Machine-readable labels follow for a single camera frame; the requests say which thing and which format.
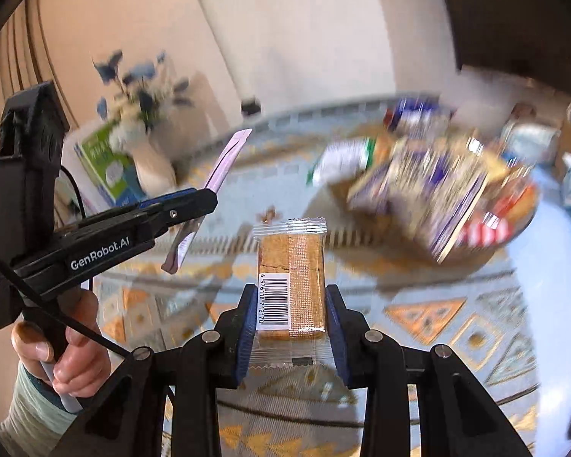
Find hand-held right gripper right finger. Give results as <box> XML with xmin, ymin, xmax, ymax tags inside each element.
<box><xmin>325</xmin><ymin>284</ymin><xmax>524</xmax><ymax>457</ymax></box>

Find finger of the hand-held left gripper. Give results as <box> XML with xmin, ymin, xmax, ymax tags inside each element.
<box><xmin>139</xmin><ymin>189</ymin><xmax>218</xmax><ymax>240</ymax></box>

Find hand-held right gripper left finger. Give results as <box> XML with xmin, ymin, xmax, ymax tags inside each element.
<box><xmin>52</xmin><ymin>284</ymin><xmax>258</xmax><ymax>457</ymax></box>

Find slim toast bar packet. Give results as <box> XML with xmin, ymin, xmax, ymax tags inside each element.
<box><xmin>250</xmin><ymin>216</ymin><xmax>327</xmax><ymax>371</ymax></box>

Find lilac slim packet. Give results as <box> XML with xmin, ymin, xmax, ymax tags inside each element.
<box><xmin>161</xmin><ymin>128</ymin><xmax>254</xmax><ymax>275</ymax></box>

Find purple white printed snack bag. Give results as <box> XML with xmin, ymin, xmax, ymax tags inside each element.
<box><xmin>346</xmin><ymin>145</ymin><xmax>490</xmax><ymax>266</ymax></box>

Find brown ribbed basket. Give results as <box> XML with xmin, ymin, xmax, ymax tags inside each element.
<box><xmin>314</xmin><ymin>152</ymin><xmax>539</xmax><ymax>267</ymax></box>

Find person's left forearm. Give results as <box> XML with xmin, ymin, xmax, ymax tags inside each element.
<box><xmin>0</xmin><ymin>362</ymin><xmax>84</xmax><ymax>457</ymax></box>

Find person's left hand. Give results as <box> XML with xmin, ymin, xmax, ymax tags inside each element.
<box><xmin>11</xmin><ymin>289</ymin><xmax>113</xmax><ymax>396</ymax></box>

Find white ribbed vase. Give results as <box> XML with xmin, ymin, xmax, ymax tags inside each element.
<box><xmin>128</xmin><ymin>140</ymin><xmax>178</xmax><ymax>193</ymax></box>

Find green paperback book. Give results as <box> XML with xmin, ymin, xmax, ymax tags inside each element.
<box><xmin>75</xmin><ymin>123</ymin><xmax>147</xmax><ymax>206</ymax></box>

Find blue gold patterned tablecloth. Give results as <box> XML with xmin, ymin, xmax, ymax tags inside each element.
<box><xmin>90</xmin><ymin>100</ymin><xmax>571</xmax><ymax>457</ymax></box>

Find blue white artificial flowers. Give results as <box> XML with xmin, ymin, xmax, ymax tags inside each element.
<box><xmin>91</xmin><ymin>49</ymin><xmax>193</xmax><ymax>153</ymax></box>

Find white green small packet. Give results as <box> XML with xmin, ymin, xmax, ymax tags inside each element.
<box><xmin>306</xmin><ymin>137</ymin><xmax>378</xmax><ymax>187</ymax></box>

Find red white striped packet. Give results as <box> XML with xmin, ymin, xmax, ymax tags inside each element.
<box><xmin>457</xmin><ymin>212</ymin><xmax>512</xmax><ymax>248</ymax></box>

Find blue red cracker packet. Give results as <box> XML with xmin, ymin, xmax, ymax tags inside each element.
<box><xmin>384</xmin><ymin>97</ymin><xmax>455</xmax><ymax>140</ymax></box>

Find pale blue boxed package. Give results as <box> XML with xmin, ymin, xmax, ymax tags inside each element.
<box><xmin>499</xmin><ymin>102</ymin><xmax>560</xmax><ymax>163</ymax></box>

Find black cable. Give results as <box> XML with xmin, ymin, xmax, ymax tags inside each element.
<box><xmin>0</xmin><ymin>235</ymin><xmax>136</xmax><ymax>358</ymax></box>

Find dark wall panel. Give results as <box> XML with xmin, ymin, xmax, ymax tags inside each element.
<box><xmin>431</xmin><ymin>0</ymin><xmax>571</xmax><ymax>102</ymax></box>

